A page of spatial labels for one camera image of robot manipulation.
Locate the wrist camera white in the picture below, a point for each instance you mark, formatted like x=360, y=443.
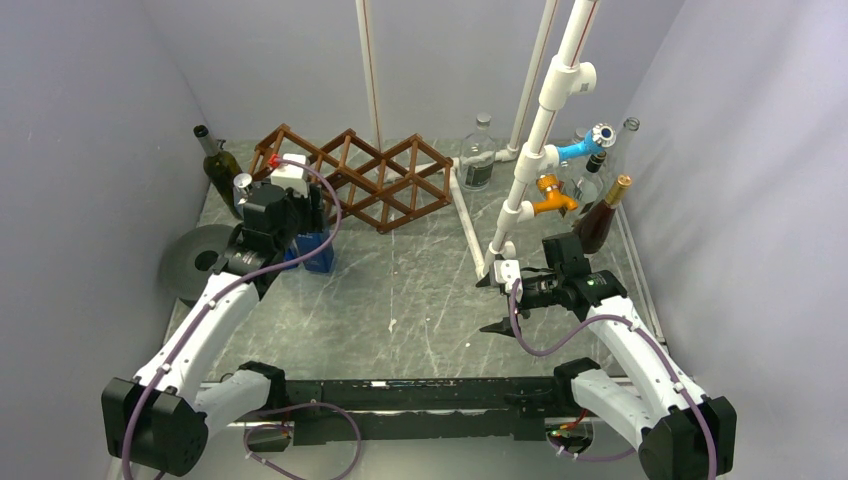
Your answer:
x=288, y=173
x=506, y=274

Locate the standing clear flask bottle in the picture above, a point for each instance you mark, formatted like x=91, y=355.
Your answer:
x=477, y=156

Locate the orange pipe tap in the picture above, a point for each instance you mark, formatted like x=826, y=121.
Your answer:
x=554, y=199

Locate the dark bottle gold cap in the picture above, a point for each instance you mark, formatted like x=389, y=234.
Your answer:
x=593, y=228

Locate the white PVC pipe frame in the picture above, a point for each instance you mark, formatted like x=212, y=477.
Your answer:
x=543, y=95

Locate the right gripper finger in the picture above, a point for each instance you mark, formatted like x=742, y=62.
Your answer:
x=488, y=280
x=505, y=327

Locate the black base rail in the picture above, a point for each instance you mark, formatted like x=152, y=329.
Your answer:
x=320, y=411

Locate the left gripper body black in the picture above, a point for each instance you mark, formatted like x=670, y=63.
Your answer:
x=307, y=210

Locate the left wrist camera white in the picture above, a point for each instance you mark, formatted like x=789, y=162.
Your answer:
x=288, y=173

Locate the grey foam disc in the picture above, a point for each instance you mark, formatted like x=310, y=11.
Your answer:
x=186, y=264

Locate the green wine bottle silver cap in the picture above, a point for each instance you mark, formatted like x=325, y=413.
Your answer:
x=220, y=166

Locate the brown wooden wine rack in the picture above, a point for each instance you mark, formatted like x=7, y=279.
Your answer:
x=386, y=189

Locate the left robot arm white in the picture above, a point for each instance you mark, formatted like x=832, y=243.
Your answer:
x=161, y=418

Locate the blue square bottle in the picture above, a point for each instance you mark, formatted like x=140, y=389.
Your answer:
x=242, y=185
x=317, y=233

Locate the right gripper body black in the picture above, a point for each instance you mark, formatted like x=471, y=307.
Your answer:
x=539, y=290

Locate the clear bottle black cap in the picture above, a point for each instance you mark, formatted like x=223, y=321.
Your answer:
x=584, y=184

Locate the tall clear wine bottle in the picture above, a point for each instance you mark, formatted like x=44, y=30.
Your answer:
x=616, y=155

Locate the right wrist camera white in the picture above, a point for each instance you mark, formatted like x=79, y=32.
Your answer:
x=506, y=274

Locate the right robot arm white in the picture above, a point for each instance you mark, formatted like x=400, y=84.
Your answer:
x=677, y=430

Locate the blue pipe valve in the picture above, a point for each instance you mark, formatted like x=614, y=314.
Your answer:
x=598, y=139

